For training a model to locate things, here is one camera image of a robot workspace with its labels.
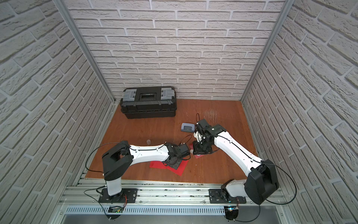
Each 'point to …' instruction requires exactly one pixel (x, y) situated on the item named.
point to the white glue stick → (191, 151)
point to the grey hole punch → (188, 127)
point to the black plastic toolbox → (148, 102)
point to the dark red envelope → (191, 146)
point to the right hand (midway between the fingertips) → (197, 152)
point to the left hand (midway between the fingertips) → (175, 164)
